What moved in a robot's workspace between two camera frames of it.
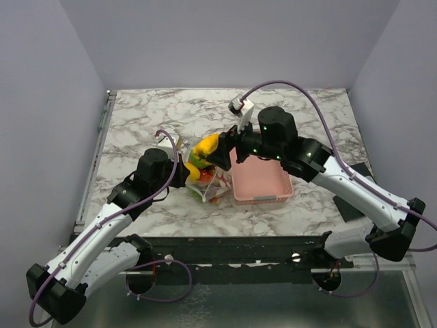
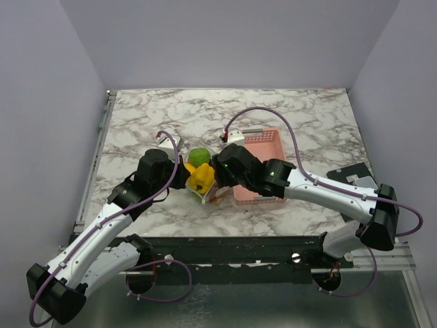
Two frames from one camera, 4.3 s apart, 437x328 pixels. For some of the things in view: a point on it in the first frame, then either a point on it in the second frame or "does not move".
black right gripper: (227, 141) -> (222, 178)
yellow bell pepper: (205, 146) -> (203, 178)
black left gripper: (183, 173) does not move
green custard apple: (196, 162) does not move
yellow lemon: (194, 174) does not move
